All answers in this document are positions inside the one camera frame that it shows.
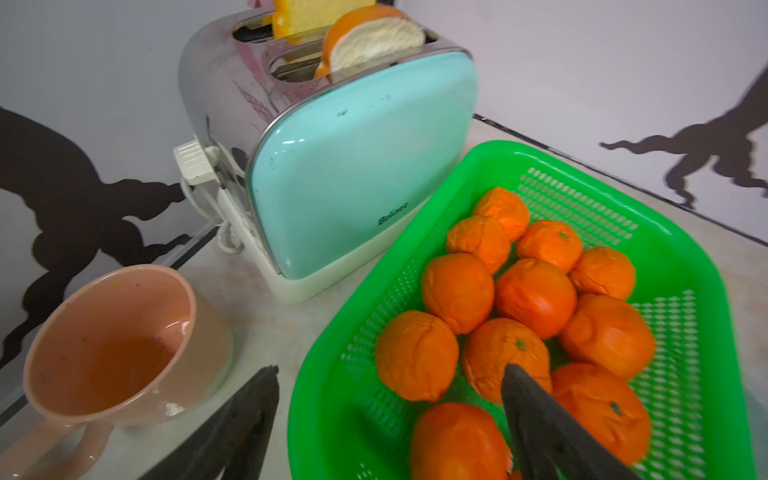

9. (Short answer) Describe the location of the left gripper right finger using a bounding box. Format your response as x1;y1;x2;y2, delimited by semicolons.
501;364;638;480

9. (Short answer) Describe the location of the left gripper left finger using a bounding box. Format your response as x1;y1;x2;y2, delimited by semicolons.
142;365;279;479

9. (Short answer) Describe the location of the eleventh orange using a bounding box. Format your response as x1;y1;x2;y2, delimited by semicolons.
410;403;513;479

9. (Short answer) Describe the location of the green plastic basket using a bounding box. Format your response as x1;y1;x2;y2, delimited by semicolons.
287;141;756;479

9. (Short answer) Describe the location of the pink ceramic mug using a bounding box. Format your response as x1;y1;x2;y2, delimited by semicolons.
1;265;233;479

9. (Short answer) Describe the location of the mint green toaster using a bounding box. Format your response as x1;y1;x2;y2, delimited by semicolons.
174;7;478;303

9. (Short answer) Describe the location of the orange toast slice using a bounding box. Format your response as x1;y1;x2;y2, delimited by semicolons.
314;4;426;78

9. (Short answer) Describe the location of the yellow bread slice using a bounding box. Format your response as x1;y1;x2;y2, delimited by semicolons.
272;0;376;39

